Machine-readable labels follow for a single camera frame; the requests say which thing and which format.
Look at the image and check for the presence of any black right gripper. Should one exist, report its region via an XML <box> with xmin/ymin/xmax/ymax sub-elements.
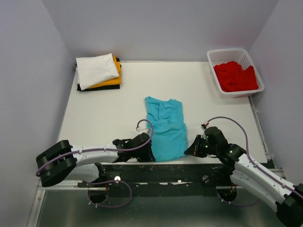
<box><xmin>185</xmin><ymin>134</ymin><xmax>219</xmax><ymax>157</ymax></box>

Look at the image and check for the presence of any turquoise t shirt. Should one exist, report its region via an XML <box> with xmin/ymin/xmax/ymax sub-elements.
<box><xmin>145</xmin><ymin>96</ymin><xmax>188</xmax><ymax>162</ymax></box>

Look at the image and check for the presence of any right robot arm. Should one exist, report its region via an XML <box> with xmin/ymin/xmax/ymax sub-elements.
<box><xmin>184</xmin><ymin>127</ymin><xmax>303</xmax><ymax>227</ymax></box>

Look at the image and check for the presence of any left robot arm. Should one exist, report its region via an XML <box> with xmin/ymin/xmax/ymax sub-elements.
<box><xmin>36</xmin><ymin>132</ymin><xmax>155</xmax><ymax>187</ymax></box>

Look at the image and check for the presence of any folded black t shirt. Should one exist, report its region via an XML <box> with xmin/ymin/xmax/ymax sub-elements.
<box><xmin>76</xmin><ymin>58</ymin><xmax>122</xmax><ymax>93</ymax></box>

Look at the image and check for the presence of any folded yellow t shirt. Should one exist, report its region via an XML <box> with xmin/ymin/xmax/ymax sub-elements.
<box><xmin>87</xmin><ymin>55</ymin><xmax>123</xmax><ymax>89</ymax></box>

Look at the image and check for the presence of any red t shirt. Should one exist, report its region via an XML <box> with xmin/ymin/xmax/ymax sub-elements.
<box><xmin>214</xmin><ymin>61</ymin><xmax>259</xmax><ymax>92</ymax></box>

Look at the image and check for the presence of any white plastic laundry basket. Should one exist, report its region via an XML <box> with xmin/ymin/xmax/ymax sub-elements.
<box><xmin>207</xmin><ymin>48</ymin><xmax>265</xmax><ymax>98</ymax></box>

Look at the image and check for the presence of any folded white t shirt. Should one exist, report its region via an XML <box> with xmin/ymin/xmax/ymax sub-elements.
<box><xmin>76</xmin><ymin>53</ymin><xmax>121</xmax><ymax>91</ymax></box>

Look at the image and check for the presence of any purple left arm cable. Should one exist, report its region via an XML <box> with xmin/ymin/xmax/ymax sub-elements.
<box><xmin>35</xmin><ymin>119</ymin><xmax>154</xmax><ymax>209</ymax></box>

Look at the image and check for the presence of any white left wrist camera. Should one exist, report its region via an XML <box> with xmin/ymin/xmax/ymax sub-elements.
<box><xmin>136</xmin><ymin>126</ymin><xmax>151</xmax><ymax>134</ymax></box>

